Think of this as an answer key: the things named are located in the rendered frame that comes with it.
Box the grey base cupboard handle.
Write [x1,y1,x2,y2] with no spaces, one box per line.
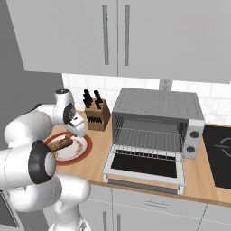
[115,213,122,231]
[102,211,108,231]

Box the grey built-in appliance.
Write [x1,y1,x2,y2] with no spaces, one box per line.
[0,190,23,231]

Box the wooden knife block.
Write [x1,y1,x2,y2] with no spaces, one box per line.
[83,98,113,133]

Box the red-rimmed white plate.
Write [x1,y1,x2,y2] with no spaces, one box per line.
[44,131,93,166]

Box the black knife handle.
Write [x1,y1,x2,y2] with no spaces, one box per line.
[82,88,93,109]
[93,89,105,111]

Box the brown kebab skewer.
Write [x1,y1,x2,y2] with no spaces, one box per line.
[48,134,75,153]

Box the grey drawer front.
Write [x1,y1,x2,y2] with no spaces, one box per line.
[111,187,208,218]
[203,203,231,231]

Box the toaster oven glass door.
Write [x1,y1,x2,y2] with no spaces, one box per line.
[102,143,185,195]

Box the grey base cupboard door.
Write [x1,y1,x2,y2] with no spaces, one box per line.
[79,183,115,231]
[112,203,206,231]

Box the grey toaster oven knob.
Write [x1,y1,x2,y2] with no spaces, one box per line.
[186,144,197,154]
[189,130,200,140]

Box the grey drawer handle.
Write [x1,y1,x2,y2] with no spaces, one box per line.
[144,199,171,209]

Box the silver toaster oven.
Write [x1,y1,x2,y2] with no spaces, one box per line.
[111,87,207,161]

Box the grey wall cupboard door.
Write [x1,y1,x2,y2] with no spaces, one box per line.
[5,0,119,78]
[117,0,231,85]

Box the grey wall socket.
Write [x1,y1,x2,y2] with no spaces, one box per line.
[159,79,173,91]

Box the grey wall cupboard handle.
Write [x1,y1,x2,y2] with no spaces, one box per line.
[101,4,110,66]
[124,4,131,67]

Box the black hob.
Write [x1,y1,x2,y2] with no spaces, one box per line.
[202,124,231,190]

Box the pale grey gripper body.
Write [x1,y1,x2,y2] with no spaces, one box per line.
[69,115,89,138]

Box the toaster oven wire rack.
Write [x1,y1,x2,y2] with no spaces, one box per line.
[113,127,183,155]

